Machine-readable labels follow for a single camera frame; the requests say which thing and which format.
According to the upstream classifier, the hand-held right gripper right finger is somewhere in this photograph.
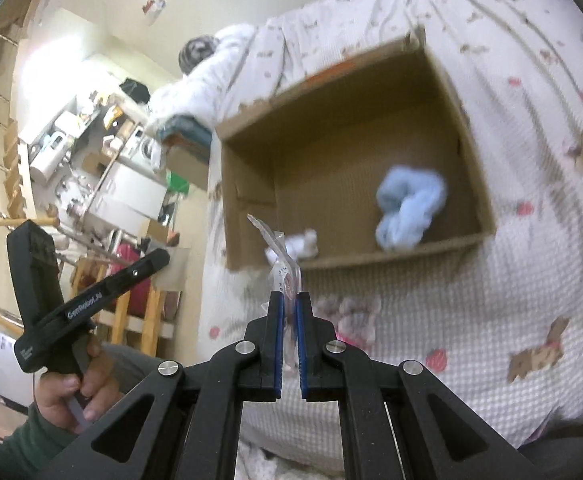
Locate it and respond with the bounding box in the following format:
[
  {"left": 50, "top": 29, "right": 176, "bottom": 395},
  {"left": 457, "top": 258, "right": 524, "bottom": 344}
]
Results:
[{"left": 295, "top": 292, "right": 542, "bottom": 480}]

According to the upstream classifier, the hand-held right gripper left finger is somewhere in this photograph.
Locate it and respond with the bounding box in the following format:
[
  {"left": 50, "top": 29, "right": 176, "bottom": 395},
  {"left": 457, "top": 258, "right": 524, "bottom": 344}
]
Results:
[{"left": 36, "top": 292, "right": 286, "bottom": 480}]

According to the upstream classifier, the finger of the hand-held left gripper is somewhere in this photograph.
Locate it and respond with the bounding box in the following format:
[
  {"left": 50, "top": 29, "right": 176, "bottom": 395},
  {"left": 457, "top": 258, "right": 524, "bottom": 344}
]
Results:
[{"left": 64, "top": 248, "right": 171, "bottom": 323}]

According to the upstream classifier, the clear plastic bag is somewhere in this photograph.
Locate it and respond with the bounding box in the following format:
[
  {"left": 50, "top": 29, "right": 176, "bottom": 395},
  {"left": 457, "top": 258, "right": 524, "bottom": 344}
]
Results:
[{"left": 246, "top": 212, "right": 305, "bottom": 311}]

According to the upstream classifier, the small white cloth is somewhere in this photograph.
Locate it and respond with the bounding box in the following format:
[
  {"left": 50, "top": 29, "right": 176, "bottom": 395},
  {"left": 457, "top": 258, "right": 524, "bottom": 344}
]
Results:
[{"left": 264, "top": 229, "right": 319, "bottom": 265}]

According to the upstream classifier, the light blue fluffy cloth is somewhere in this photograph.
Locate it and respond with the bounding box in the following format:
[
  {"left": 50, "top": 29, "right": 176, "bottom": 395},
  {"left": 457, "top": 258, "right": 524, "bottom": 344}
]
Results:
[{"left": 374, "top": 164, "right": 448, "bottom": 252}]

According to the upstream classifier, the person's left forearm green sleeve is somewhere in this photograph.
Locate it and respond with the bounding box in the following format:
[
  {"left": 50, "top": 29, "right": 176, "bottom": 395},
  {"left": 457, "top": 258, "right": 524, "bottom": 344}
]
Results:
[{"left": 0, "top": 400, "right": 80, "bottom": 480}]

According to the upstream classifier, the person's left hand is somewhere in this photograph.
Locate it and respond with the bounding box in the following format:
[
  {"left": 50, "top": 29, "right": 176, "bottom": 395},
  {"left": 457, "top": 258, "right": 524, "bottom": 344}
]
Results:
[{"left": 38, "top": 341, "right": 123, "bottom": 436}]

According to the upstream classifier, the person's grey trouser leg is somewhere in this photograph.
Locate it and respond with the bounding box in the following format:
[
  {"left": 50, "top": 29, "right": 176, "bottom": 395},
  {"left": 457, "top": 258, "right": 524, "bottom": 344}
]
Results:
[{"left": 96, "top": 342, "right": 173, "bottom": 403}]

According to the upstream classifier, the white cabinet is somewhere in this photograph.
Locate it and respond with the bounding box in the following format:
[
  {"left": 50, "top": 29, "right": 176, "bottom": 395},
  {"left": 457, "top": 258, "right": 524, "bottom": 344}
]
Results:
[{"left": 86, "top": 159, "right": 168, "bottom": 233}]

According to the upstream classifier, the green bag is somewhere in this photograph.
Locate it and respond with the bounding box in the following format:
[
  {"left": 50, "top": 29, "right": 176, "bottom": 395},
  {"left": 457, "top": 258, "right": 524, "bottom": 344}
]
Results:
[{"left": 164, "top": 170, "right": 192, "bottom": 197}]

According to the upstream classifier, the white kitchen appliance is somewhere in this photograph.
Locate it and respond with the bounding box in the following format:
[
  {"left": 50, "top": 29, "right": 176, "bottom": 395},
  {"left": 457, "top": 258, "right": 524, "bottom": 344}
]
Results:
[{"left": 28, "top": 130, "right": 71, "bottom": 184}]

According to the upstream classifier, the small brown cardboard box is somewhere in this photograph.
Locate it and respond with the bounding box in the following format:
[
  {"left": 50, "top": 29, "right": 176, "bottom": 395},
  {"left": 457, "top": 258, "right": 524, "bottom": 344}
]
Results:
[{"left": 164, "top": 142, "right": 211, "bottom": 192}]

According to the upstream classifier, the blue folded cloth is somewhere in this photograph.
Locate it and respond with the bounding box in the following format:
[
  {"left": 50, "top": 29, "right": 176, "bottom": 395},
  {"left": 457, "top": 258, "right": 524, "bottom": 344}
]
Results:
[{"left": 158, "top": 114, "right": 213, "bottom": 149}]

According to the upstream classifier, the black bag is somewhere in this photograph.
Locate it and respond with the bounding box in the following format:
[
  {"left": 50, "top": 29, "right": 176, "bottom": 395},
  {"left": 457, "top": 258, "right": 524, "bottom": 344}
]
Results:
[{"left": 118, "top": 77, "right": 152, "bottom": 107}]

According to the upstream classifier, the white printed bed blanket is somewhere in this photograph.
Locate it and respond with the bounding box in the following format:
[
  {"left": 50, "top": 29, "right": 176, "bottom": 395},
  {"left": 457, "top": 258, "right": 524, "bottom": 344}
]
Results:
[{"left": 199, "top": 0, "right": 583, "bottom": 480}]

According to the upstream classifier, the white fluffy duvet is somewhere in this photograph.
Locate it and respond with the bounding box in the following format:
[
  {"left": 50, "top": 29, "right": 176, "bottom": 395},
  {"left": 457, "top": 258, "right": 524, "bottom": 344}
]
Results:
[{"left": 148, "top": 22, "right": 275, "bottom": 132}]

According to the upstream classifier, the grey striped knit cloth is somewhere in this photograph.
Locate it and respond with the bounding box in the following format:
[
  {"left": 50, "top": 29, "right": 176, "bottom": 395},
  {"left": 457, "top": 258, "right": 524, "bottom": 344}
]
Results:
[{"left": 178, "top": 34, "right": 221, "bottom": 74}]

